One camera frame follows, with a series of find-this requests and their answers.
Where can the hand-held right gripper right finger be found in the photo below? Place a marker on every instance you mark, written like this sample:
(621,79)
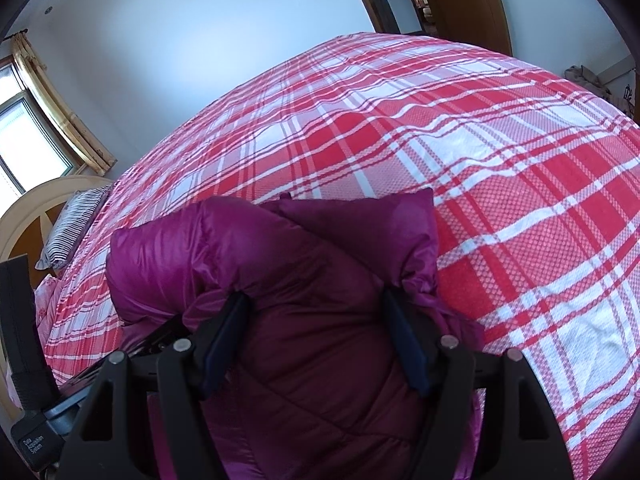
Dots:
(405,350)

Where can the pink floral quilt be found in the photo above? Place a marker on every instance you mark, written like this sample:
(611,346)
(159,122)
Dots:
(47,305)

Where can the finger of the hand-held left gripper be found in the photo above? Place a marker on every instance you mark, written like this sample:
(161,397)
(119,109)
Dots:
(165,335)

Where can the cream wooden headboard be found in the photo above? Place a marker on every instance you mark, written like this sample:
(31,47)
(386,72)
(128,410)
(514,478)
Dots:
(30,210)

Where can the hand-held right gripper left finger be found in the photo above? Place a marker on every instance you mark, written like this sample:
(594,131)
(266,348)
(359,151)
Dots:
(220,355)

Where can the purple quilted down jacket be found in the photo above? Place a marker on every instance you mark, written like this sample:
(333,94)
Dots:
(310,310)

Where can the yellow curtain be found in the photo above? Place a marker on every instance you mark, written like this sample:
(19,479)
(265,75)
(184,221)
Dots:
(65,115)

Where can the brown wooden door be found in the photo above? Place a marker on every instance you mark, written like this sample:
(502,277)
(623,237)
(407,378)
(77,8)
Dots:
(460,5)

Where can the red plaid bed sheet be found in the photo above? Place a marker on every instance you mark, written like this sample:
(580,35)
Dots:
(450,135)

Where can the beige cloth pile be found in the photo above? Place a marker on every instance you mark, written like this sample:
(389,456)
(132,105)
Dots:
(587,80)

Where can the striped pillow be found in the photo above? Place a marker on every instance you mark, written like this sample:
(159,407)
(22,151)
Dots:
(70,230)

